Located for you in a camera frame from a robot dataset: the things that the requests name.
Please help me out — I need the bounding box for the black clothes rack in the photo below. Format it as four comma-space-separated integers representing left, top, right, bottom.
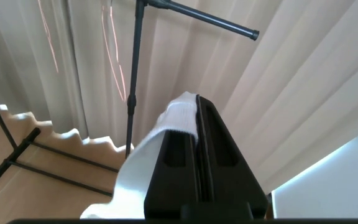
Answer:
0, 0, 260, 197

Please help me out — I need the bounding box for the white printed t-shirt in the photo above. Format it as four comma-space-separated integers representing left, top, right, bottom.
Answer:
80, 91, 200, 220

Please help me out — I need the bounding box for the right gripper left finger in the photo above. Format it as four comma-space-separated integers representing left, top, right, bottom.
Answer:
144, 129, 203, 219

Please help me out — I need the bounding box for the pink clothes hanger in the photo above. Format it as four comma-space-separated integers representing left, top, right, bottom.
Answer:
37, 0, 60, 74
100, 4, 127, 103

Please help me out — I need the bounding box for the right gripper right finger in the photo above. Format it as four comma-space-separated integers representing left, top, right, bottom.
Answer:
195, 94, 269, 219

